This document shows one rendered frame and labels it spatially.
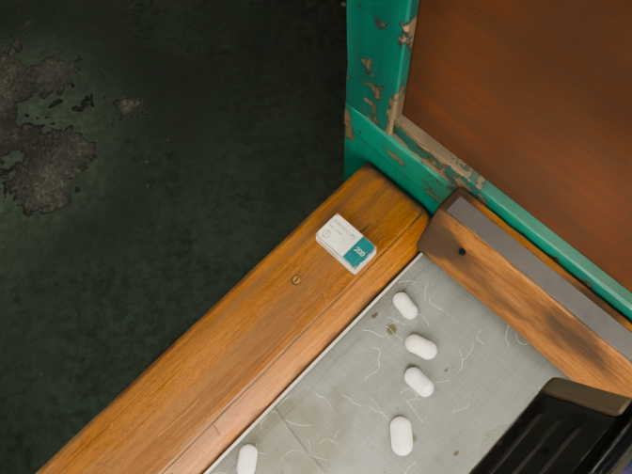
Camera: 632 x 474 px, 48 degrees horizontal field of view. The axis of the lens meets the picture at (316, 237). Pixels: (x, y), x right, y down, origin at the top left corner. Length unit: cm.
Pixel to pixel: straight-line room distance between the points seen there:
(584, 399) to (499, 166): 30
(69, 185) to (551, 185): 134
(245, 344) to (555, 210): 34
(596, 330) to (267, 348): 33
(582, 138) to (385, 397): 34
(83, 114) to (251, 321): 120
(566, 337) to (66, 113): 146
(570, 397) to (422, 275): 39
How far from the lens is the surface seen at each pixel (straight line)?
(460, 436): 77
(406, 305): 78
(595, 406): 43
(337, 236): 77
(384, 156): 81
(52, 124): 190
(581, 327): 70
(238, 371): 75
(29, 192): 183
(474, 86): 63
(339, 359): 78
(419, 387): 76
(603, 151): 58
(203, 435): 75
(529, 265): 70
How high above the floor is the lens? 150
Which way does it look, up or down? 67 degrees down
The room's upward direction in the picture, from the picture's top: 4 degrees counter-clockwise
